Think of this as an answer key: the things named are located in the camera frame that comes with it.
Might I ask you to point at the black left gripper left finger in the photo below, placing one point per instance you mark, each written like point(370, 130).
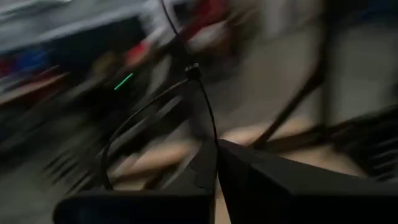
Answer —
point(133, 208)

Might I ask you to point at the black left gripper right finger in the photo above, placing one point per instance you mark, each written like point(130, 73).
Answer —
point(295, 202)

